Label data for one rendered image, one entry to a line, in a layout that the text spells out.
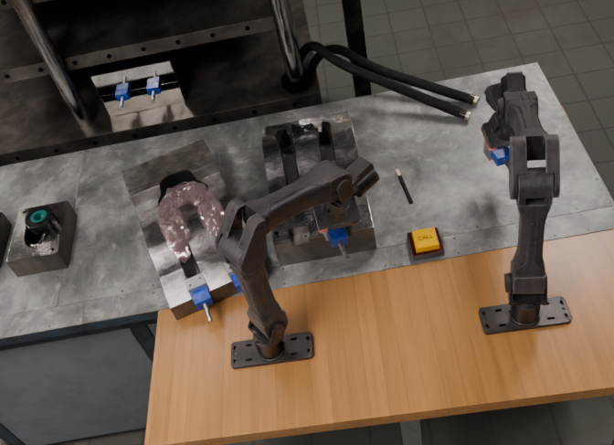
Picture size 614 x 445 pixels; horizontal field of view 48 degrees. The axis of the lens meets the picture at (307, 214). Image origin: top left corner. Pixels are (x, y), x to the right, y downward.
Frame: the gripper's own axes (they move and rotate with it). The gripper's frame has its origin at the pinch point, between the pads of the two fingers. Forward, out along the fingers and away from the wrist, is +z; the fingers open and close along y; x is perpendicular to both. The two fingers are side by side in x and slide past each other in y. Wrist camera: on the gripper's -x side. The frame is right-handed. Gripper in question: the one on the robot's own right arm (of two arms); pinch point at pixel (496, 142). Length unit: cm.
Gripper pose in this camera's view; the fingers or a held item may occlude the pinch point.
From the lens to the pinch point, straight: 185.2
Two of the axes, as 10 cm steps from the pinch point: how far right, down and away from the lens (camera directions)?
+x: 2.9, 9.3, -2.4
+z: 0.2, 2.4, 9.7
